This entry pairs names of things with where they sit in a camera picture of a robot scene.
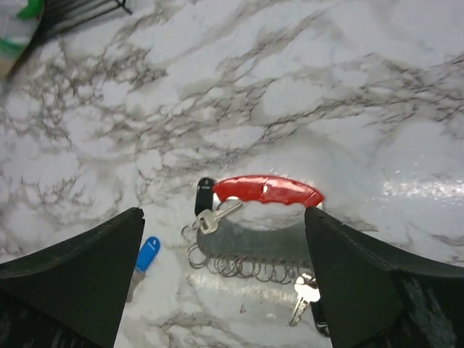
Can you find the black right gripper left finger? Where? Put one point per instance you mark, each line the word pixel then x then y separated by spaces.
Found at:
pixel 72 294

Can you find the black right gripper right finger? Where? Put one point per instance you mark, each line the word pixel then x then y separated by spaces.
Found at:
pixel 377 295

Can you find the red handled key organizer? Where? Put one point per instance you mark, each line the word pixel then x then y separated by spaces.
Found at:
pixel 278 255

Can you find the blue tagged key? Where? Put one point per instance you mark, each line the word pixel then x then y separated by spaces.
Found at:
pixel 146 255

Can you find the green white snack bag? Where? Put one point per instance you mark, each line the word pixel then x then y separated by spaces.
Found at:
pixel 19 23

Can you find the black wire shelf rack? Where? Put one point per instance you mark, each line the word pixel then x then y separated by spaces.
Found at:
pixel 61 16

